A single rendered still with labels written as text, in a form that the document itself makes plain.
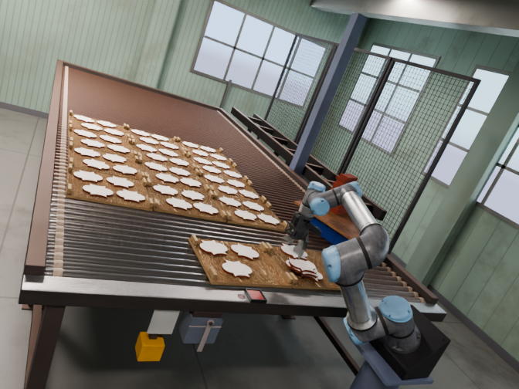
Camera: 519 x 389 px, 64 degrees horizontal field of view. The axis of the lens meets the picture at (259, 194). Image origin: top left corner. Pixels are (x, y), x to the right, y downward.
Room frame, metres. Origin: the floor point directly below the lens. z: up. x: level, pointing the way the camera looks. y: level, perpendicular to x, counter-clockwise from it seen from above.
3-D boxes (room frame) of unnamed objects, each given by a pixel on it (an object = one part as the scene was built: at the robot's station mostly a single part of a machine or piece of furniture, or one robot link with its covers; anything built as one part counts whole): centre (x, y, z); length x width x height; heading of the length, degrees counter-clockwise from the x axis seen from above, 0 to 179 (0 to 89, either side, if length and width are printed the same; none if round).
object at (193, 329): (1.44, 0.03, 0.77); 0.14 x 0.11 x 0.18; 120
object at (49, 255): (1.79, -0.20, 0.90); 1.95 x 0.05 x 0.05; 120
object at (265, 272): (1.77, -0.03, 0.93); 0.41 x 0.35 x 0.02; 123
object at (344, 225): (2.70, -0.58, 1.03); 0.50 x 0.50 x 0.02; 53
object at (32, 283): (1.64, -0.29, 0.89); 2.08 x 0.09 x 0.06; 120
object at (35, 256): (2.92, 1.62, 0.90); 4.04 x 0.06 x 0.10; 30
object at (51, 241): (1.88, -0.15, 0.90); 1.95 x 0.05 x 0.05; 120
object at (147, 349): (1.35, 0.18, 0.74); 0.09 x 0.08 x 0.24; 120
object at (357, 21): (3.89, -0.23, 1.20); 0.17 x 0.17 x 2.40; 30
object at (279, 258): (1.99, -0.38, 0.93); 0.41 x 0.35 x 0.02; 123
